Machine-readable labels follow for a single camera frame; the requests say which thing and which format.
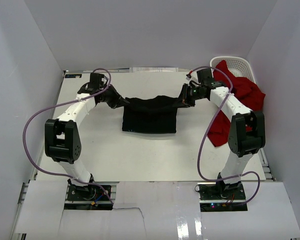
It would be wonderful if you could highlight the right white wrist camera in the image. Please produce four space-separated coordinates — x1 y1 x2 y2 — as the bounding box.
186 73 198 84

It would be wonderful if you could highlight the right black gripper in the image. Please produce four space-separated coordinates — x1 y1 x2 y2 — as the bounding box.
172 83 206 109

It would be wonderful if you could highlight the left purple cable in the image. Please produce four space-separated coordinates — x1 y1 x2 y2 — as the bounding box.
23 67 115 205

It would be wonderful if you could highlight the red t shirt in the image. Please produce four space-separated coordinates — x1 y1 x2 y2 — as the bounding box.
207 60 266 147

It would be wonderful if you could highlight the small label sticker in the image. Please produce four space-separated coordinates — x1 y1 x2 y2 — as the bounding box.
64 73 82 79

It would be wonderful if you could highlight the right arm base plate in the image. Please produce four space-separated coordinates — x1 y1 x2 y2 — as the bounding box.
194 184 248 213

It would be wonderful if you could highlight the purple cable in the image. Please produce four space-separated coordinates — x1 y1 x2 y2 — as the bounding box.
23 67 115 205
186 65 261 207

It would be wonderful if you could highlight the black t shirt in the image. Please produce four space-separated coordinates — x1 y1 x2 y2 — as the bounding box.
122 95 178 135

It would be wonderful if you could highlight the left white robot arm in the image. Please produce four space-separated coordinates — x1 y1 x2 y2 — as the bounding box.
44 71 129 200

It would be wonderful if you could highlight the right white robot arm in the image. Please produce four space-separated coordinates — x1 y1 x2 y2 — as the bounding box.
177 66 266 200

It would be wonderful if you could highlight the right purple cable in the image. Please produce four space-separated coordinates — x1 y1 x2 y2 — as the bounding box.
186 65 261 207

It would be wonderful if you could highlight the white plastic basket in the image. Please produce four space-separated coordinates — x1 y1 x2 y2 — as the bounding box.
210 56 256 83

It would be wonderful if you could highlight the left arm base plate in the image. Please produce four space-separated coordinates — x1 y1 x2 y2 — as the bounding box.
64 184 113 211

